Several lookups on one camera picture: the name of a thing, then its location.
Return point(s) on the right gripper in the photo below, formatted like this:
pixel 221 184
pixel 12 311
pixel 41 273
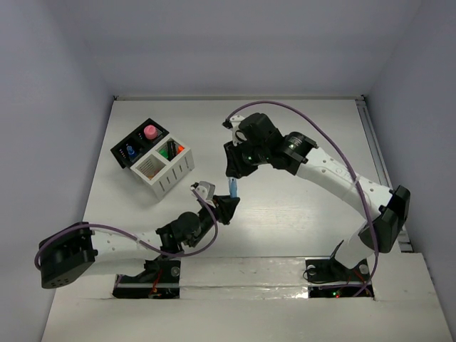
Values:
pixel 236 166

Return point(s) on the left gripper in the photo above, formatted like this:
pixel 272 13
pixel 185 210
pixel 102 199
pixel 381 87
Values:
pixel 221 208

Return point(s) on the pink-capped clear pencil tube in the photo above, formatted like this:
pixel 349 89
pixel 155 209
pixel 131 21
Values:
pixel 150 132

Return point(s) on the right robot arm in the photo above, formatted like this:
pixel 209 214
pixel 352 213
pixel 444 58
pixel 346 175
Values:
pixel 257 141

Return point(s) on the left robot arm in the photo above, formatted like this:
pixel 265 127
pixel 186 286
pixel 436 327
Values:
pixel 87 248

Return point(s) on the white slotted organizer box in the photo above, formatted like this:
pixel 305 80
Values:
pixel 170 171

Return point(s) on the black slotted organizer box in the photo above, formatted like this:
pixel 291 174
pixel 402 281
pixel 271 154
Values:
pixel 139 142

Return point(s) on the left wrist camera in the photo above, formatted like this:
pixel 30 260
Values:
pixel 205 190

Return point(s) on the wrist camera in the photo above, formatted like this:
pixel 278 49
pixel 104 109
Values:
pixel 205 190
pixel 232 124

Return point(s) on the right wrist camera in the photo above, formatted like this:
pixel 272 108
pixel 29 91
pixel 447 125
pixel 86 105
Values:
pixel 232 124

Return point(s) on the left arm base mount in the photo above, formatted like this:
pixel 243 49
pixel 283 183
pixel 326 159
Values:
pixel 160 279

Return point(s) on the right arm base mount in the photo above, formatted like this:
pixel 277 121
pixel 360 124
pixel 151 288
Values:
pixel 330 280

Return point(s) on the aluminium side rail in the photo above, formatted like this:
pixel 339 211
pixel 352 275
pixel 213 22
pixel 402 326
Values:
pixel 403 239

